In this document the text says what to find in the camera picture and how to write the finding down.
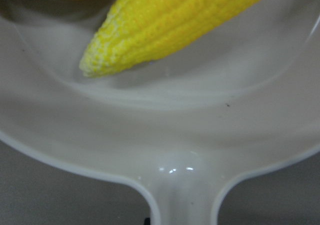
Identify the yellow toy corn cob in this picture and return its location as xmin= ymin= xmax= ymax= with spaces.
xmin=79 ymin=0 xmax=260 ymax=77

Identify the beige plastic dustpan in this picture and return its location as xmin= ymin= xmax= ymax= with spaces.
xmin=0 ymin=0 xmax=320 ymax=225

